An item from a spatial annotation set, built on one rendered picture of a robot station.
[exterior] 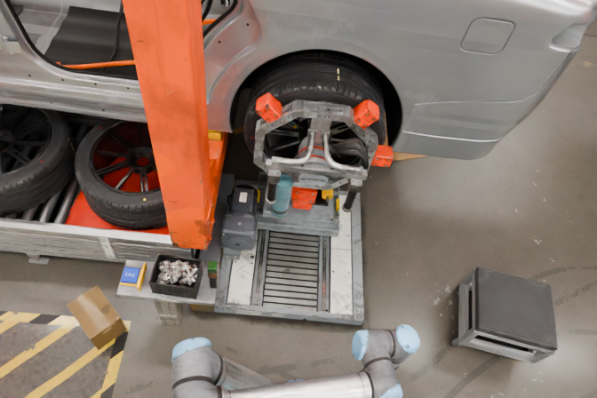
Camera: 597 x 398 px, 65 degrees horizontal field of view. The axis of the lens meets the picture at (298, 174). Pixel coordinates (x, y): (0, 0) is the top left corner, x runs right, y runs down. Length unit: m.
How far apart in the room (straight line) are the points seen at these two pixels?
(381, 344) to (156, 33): 1.14
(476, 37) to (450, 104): 0.35
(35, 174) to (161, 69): 1.39
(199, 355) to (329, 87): 1.13
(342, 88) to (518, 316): 1.45
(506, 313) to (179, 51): 2.01
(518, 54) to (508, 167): 1.74
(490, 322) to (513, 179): 1.36
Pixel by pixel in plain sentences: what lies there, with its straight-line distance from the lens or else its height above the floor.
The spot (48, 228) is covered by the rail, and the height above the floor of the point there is 0.39.
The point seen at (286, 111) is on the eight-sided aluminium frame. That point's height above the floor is 1.06.
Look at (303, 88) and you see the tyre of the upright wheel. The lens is 1.96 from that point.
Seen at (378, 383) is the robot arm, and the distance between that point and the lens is 1.54.
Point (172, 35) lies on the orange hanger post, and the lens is 1.29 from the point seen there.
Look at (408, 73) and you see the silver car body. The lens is 2.02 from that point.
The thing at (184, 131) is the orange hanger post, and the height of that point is 1.33.
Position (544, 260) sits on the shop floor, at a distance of 3.36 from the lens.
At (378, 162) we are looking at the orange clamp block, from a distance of 2.18.
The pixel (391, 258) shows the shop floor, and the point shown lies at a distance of 2.92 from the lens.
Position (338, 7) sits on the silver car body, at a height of 1.50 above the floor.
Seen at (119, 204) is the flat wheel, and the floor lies 0.50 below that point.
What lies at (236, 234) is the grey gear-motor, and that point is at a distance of 2.39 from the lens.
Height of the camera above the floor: 2.48
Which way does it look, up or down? 53 degrees down
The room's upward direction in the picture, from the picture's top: 11 degrees clockwise
